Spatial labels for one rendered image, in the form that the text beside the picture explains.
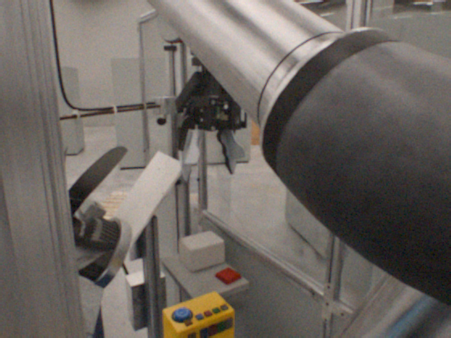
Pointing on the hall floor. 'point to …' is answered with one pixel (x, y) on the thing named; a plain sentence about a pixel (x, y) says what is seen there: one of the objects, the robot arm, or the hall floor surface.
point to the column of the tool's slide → (182, 200)
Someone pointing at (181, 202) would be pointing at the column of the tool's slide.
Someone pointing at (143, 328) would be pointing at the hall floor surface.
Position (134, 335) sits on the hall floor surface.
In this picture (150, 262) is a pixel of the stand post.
